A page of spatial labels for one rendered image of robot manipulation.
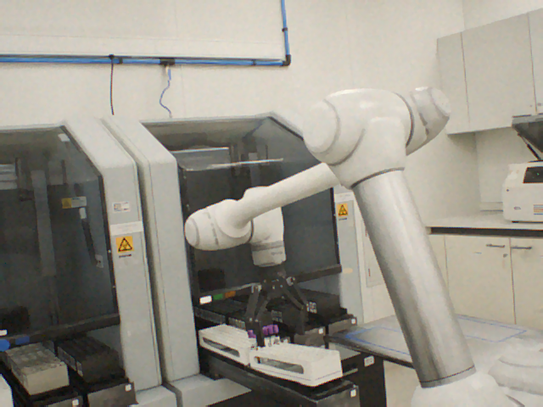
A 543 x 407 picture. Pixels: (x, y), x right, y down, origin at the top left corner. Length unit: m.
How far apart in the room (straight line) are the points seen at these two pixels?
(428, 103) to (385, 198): 0.23
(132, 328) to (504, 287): 2.66
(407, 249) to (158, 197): 1.00
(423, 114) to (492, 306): 2.96
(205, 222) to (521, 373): 0.78
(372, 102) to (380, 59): 2.99
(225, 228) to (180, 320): 0.54
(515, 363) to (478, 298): 2.92
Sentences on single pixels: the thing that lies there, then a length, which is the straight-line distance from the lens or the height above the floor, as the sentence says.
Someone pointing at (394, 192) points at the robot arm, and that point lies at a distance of 1.06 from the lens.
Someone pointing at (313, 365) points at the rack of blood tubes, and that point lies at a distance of 1.51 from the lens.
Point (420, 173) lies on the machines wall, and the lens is 4.23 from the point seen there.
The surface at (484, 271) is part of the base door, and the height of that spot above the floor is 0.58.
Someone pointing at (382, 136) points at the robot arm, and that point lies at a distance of 1.06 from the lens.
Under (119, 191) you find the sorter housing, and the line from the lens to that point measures 1.81.
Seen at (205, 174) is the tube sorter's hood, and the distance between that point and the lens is 1.92.
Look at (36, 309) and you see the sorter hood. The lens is 1.76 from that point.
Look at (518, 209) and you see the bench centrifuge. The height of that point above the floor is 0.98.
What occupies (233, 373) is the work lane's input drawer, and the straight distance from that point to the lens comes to 1.81.
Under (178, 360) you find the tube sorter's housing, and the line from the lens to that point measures 1.94.
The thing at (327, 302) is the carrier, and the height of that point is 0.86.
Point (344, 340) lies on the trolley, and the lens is 1.90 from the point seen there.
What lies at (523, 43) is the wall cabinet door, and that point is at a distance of 4.12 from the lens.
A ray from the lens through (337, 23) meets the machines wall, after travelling 3.88.
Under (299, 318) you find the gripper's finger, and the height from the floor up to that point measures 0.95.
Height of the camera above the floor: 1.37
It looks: 3 degrees down
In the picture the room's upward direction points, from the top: 6 degrees counter-clockwise
